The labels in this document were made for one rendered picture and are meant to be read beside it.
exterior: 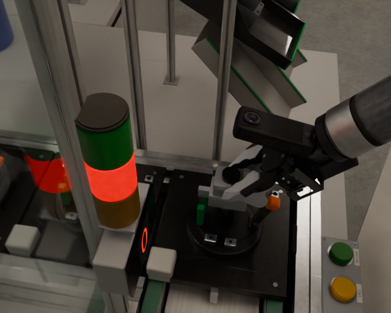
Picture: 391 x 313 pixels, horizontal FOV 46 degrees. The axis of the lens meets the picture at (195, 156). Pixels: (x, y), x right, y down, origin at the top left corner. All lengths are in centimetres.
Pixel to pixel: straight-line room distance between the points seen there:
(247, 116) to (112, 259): 27
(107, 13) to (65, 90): 123
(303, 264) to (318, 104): 56
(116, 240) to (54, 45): 25
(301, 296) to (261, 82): 45
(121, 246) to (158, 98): 78
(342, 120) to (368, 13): 290
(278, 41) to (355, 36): 237
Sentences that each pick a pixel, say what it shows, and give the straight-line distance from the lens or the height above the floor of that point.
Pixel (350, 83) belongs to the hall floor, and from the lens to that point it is 284.
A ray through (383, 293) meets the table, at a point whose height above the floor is 86.
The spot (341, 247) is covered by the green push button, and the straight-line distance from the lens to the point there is 89.
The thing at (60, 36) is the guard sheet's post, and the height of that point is 150.
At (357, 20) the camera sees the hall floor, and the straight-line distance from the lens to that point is 341.
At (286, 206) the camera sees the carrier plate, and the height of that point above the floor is 97.
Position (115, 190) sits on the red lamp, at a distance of 47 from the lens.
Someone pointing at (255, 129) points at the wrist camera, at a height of 125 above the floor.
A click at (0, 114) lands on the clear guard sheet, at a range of 33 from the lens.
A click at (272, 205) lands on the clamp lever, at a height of 107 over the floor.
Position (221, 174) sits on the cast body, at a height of 112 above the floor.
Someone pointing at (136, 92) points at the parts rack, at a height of 109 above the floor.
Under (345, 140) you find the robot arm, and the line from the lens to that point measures 63.
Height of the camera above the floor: 170
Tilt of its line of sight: 49 degrees down
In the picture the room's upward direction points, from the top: 2 degrees clockwise
